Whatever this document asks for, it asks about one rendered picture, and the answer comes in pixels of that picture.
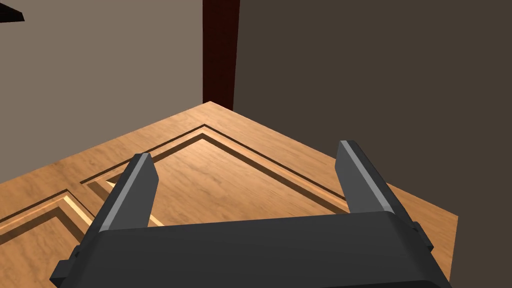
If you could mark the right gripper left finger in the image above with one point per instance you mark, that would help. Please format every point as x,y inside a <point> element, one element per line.
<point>132,196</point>

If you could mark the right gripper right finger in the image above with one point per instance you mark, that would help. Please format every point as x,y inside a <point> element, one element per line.
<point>362,184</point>

